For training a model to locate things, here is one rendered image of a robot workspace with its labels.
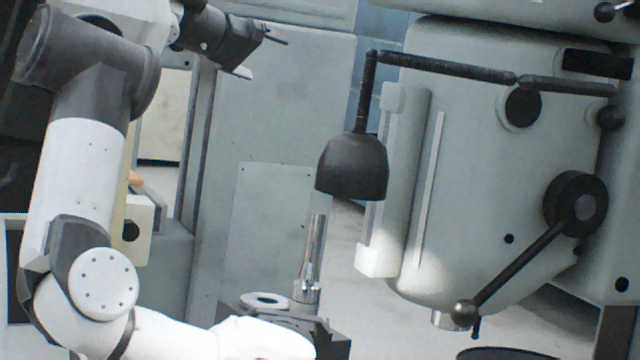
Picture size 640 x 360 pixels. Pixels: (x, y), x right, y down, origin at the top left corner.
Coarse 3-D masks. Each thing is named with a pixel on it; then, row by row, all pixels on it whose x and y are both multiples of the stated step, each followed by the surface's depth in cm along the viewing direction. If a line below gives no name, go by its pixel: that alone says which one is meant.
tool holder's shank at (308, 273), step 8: (312, 216) 156; (320, 216) 156; (312, 224) 156; (320, 224) 156; (312, 232) 156; (320, 232) 156; (312, 240) 156; (320, 240) 157; (304, 248) 158; (312, 248) 157; (320, 248) 158; (304, 256) 157; (312, 256) 157; (304, 264) 157; (312, 264) 157; (304, 272) 157; (312, 272) 157; (304, 280) 158; (312, 280) 157
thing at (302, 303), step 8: (296, 296) 157; (304, 296) 157; (312, 296) 157; (320, 296) 159; (296, 304) 157; (304, 304) 157; (312, 304) 157; (296, 312) 157; (304, 312) 157; (312, 312) 157
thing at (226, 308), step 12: (228, 300) 169; (240, 300) 166; (252, 300) 166; (264, 300) 169; (276, 300) 168; (288, 300) 169; (216, 312) 169; (228, 312) 166; (240, 312) 163; (216, 324) 169; (336, 336) 158; (336, 348) 157; (348, 348) 158
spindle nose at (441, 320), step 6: (432, 312) 119; (438, 312) 118; (432, 318) 119; (438, 318) 118; (444, 318) 117; (450, 318) 117; (438, 324) 118; (444, 324) 117; (450, 324) 117; (450, 330) 117; (456, 330) 117; (462, 330) 117; (468, 330) 118
